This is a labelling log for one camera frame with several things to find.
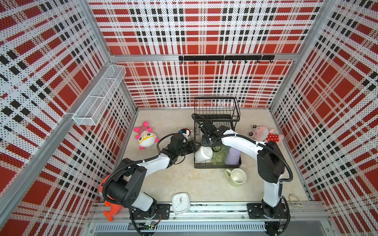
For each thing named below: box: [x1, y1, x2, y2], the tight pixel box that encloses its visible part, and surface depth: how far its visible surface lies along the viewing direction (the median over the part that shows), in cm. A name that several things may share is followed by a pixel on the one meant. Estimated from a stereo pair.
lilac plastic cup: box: [225, 147, 241, 166], surface depth 85 cm
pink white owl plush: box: [133, 120, 160, 150], surface depth 97 cm
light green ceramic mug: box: [224, 168, 248, 188], surface depth 80 cm
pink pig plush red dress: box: [248, 124, 284, 144], surface depth 100 cm
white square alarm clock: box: [172, 192, 190, 216], surface depth 76 cm
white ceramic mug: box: [194, 146, 214, 163], surface depth 86 cm
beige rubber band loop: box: [288, 193, 304, 208], surface depth 76 cm
